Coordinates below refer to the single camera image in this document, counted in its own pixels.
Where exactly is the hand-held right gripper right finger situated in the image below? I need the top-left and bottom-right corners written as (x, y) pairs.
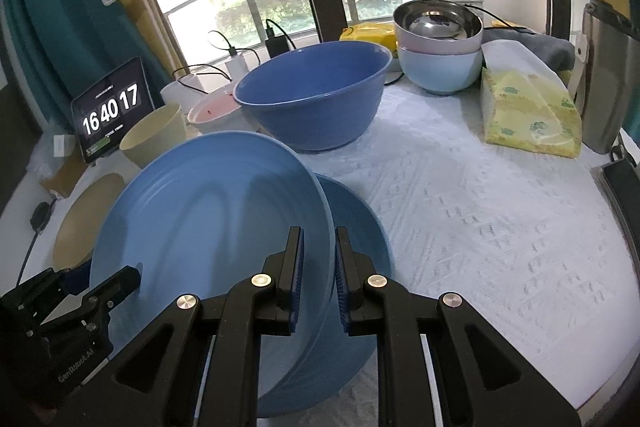
top-left (335, 227), bottom-right (582, 427)

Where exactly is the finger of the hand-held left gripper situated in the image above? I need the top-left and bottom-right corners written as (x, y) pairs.
top-left (63, 266), bottom-right (93, 294)
top-left (89, 265), bottom-right (142, 311)

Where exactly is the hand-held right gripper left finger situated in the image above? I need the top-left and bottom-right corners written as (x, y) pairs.
top-left (55, 227), bottom-right (306, 427)

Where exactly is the beige plate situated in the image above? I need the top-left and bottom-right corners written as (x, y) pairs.
top-left (53, 173), bottom-right (127, 269)

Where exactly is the light blue plate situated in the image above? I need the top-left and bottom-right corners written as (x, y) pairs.
top-left (89, 132), bottom-right (335, 418)

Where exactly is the cream bowl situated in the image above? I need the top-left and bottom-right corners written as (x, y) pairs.
top-left (119, 103), bottom-right (187, 170)

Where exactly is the large blue bowl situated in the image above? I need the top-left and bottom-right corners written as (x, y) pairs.
top-left (233, 42), bottom-right (393, 152)

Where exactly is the pink strawberry bowl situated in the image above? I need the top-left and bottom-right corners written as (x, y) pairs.
top-left (187, 89), bottom-right (244, 134)

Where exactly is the black round puck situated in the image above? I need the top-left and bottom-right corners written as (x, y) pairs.
top-left (30, 202), bottom-right (51, 230)

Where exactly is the cardboard box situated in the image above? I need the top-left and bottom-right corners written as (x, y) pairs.
top-left (40, 146), bottom-right (86, 198)

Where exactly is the white textured tablecloth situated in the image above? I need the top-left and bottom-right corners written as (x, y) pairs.
top-left (190, 69), bottom-right (632, 413)

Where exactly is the tablet with clock display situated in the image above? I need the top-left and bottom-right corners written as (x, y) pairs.
top-left (70, 57), bottom-right (157, 164)

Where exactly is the white charger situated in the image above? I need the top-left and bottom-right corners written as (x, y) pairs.
top-left (226, 50), bottom-right (249, 80)

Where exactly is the light blue bowl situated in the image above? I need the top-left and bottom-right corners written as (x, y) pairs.
top-left (397, 42), bottom-right (482, 96)

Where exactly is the black power adapter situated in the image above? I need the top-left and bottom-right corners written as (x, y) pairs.
top-left (265, 36), bottom-right (296, 58)

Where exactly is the yellow green tissue pack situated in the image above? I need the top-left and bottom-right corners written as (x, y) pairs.
top-left (481, 41), bottom-right (584, 158)

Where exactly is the yellow packet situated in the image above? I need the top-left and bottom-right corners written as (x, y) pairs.
top-left (340, 23), bottom-right (399, 54)

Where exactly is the teal curtain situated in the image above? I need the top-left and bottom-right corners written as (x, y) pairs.
top-left (0, 0), bottom-right (166, 142)

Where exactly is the steel bowl with pink outside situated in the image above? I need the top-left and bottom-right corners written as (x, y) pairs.
top-left (393, 0), bottom-right (484, 54)

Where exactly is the black case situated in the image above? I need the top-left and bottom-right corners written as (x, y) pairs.
top-left (602, 157), bottom-right (640, 253)

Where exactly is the grey cloth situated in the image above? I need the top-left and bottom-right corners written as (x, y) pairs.
top-left (482, 28), bottom-right (576, 70)

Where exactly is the grey bag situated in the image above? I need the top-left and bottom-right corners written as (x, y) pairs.
top-left (575, 0), bottom-right (637, 155)

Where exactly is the black charger cable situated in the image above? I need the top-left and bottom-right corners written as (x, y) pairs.
top-left (172, 30), bottom-right (259, 91)

